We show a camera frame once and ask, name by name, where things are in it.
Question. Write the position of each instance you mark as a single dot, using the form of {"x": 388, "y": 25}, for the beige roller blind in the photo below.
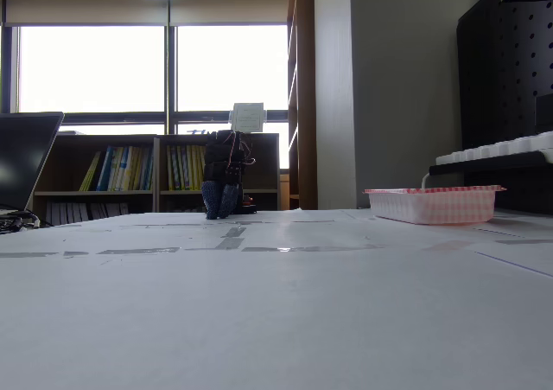
{"x": 86, "y": 10}
{"x": 229, "y": 9}

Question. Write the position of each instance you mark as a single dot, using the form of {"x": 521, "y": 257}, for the blue book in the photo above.
{"x": 103, "y": 169}

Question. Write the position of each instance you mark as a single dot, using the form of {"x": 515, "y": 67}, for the leaning yellow book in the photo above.
{"x": 90, "y": 171}

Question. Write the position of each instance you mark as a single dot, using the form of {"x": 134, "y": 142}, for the white labelled box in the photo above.
{"x": 247, "y": 117}

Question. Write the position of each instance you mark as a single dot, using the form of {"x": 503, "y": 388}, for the low wooden bookshelf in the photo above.
{"x": 69, "y": 141}
{"x": 268, "y": 161}

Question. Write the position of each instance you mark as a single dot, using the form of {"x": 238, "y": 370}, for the dark laptop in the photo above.
{"x": 21, "y": 161}

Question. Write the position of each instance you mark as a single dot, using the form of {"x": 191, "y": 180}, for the dark grey box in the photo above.
{"x": 544, "y": 113}

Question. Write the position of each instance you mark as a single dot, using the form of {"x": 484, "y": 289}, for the tall brown wooden shelf frame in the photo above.
{"x": 304, "y": 83}

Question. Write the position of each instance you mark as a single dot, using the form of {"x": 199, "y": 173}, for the white power strip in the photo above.
{"x": 497, "y": 150}

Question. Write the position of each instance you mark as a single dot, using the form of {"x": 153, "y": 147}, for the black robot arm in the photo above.
{"x": 224, "y": 145}

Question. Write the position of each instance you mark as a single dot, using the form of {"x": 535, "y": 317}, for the red checkered tray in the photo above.
{"x": 436, "y": 206}

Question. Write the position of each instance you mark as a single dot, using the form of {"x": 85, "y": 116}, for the black perforated pegboard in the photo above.
{"x": 501, "y": 83}

